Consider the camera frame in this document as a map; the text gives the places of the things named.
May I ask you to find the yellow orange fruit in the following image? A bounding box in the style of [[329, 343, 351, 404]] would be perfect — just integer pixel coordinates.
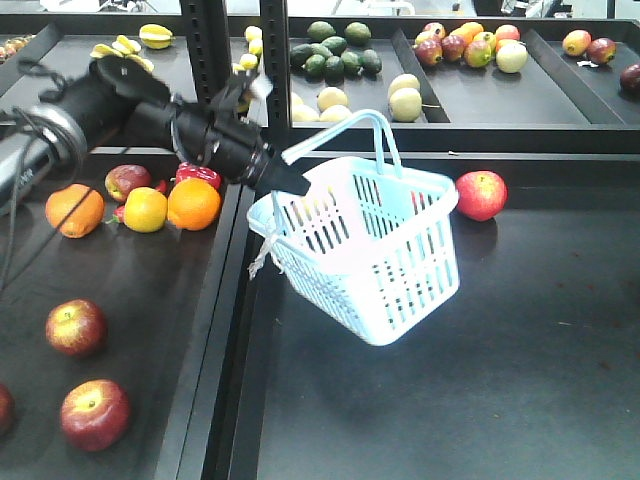
[[123, 187, 168, 233]]

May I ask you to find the red bell pepper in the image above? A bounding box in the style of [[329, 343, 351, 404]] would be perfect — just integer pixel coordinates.
[[174, 162, 222, 190]]

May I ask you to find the red yellow apple behind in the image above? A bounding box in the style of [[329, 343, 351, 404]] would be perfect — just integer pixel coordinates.
[[104, 164, 152, 203]]

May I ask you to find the large orange right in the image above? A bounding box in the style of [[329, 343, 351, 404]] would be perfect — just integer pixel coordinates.
[[167, 178, 222, 231]]

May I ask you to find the black fruit display stand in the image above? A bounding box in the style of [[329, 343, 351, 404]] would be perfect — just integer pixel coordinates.
[[1, 19, 639, 479]]

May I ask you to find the red apple right tray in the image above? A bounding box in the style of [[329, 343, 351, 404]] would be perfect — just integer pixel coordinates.
[[455, 170, 508, 222]]

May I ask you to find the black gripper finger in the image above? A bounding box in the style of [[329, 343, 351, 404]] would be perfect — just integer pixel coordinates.
[[257, 159, 311, 196], [281, 142, 313, 164]]

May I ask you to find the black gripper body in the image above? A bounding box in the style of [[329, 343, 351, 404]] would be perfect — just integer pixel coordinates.
[[204, 74, 275, 188]]

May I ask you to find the light blue plastic basket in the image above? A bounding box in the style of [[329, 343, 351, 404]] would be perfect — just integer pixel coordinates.
[[247, 109, 460, 346]]

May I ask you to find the red apple front right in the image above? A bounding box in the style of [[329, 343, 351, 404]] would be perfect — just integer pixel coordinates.
[[59, 379, 132, 452]]

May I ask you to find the black perforated upright post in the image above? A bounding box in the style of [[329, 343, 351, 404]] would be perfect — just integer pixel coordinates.
[[180, 0, 232, 106]]

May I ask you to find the yellow starfruit far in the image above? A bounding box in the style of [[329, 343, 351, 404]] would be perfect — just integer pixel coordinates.
[[138, 23, 174, 50]]

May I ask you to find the orange with navel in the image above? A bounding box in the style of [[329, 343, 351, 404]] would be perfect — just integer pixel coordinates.
[[45, 183, 106, 239]]

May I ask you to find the red apple front left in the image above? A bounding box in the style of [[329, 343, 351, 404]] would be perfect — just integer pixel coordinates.
[[45, 298, 108, 357]]

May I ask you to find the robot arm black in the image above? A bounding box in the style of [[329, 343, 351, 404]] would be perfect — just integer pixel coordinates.
[[1, 56, 310, 214]]

